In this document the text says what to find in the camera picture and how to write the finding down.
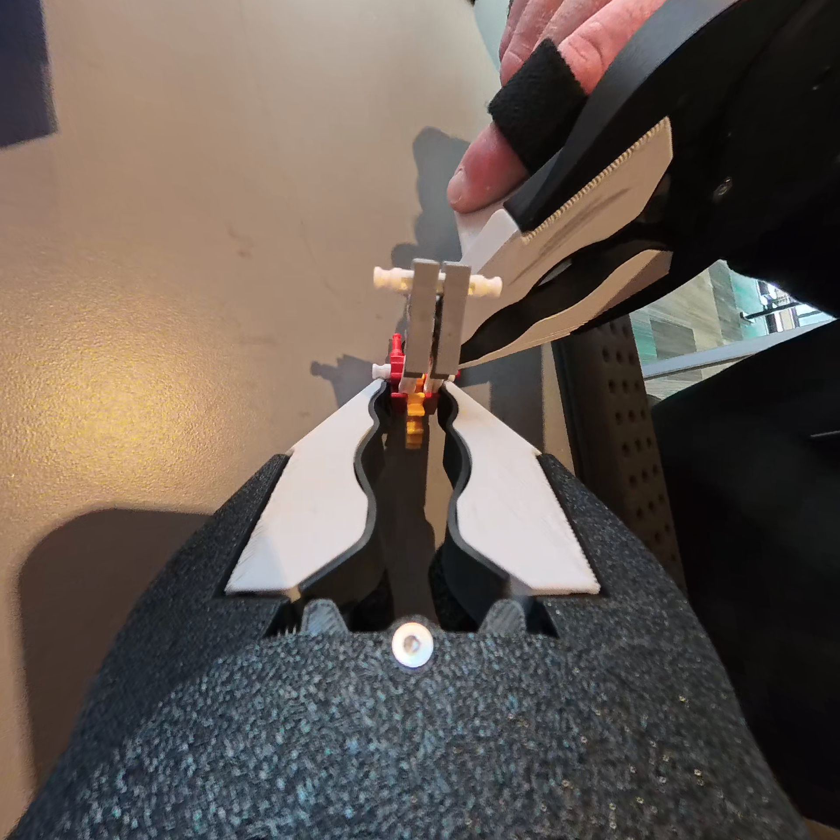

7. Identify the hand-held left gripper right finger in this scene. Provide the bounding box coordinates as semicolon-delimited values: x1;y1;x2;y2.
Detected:
440;381;599;598

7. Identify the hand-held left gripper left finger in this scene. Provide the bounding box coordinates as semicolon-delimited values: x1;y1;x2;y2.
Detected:
225;379;388;599

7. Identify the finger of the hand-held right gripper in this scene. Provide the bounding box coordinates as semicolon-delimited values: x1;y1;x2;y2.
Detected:
456;117;676;309
458;248;672;368

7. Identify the toy rod and connector assembly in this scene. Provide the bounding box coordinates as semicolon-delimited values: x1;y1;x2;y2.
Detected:
371;258;503;450

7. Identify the person's right hand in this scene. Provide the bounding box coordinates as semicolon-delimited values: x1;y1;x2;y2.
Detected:
446;0;664;215

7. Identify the black perforated pad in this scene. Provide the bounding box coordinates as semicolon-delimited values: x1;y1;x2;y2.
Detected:
551;315;686;592

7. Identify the black office chair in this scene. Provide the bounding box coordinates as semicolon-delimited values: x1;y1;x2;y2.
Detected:
646;322;840;824

